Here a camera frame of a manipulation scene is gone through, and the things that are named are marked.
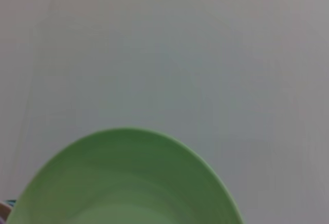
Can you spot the lilac plate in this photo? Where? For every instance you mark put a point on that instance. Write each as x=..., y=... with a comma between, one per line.
x=1, y=221

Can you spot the light blue plate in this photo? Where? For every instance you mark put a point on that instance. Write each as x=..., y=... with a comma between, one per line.
x=11, y=202

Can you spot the light green plate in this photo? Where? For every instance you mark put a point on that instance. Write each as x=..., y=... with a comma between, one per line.
x=128, y=183

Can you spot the beige plate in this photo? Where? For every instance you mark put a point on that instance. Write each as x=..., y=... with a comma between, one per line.
x=3, y=209

